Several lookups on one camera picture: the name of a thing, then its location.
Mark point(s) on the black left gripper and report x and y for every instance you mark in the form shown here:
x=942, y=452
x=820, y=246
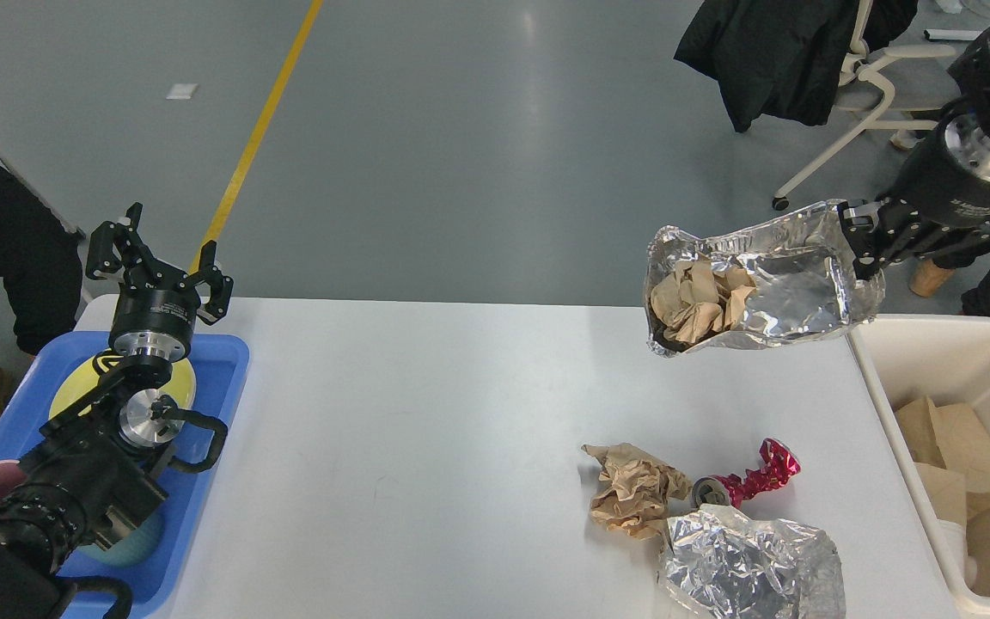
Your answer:
x=146, y=320

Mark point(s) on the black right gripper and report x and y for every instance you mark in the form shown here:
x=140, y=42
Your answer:
x=945, y=182

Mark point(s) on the aluminium foil sheet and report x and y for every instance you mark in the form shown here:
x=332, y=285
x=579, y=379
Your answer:
x=718, y=563
x=802, y=265

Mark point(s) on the yellow plate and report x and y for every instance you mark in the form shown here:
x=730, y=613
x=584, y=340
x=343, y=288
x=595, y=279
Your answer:
x=182, y=385

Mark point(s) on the brown paper bag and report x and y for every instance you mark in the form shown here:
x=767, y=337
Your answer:
x=947, y=492
x=951, y=437

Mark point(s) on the paper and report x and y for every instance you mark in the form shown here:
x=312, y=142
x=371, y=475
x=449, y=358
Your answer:
x=694, y=302

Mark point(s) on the green grey mug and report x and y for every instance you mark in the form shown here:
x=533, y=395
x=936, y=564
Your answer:
x=130, y=550

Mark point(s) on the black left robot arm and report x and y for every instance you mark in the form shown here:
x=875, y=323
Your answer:
x=93, y=478

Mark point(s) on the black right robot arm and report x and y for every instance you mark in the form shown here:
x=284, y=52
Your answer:
x=972, y=73

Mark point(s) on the tan boot right side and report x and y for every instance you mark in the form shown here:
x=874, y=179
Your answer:
x=928, y=278

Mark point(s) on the blue plastic tray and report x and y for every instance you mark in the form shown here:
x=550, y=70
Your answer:
x=220, y=362

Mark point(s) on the white plastic bin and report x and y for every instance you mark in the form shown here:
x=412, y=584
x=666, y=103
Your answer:
x=947, y=358

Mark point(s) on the person in black clothes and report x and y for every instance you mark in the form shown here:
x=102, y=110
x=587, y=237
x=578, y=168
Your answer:
x=39, y=267

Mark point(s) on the white office chair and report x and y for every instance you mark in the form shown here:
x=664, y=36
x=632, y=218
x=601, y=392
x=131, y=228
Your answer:
x=881, y=88

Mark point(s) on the black jacket on chair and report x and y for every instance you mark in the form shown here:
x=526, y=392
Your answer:
x=771, y=58

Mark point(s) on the red foil wrapper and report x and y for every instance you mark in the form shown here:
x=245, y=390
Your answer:
x=779, y=465

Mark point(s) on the crumpled brown paper ball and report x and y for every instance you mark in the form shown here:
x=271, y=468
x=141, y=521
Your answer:
x=636, y=490

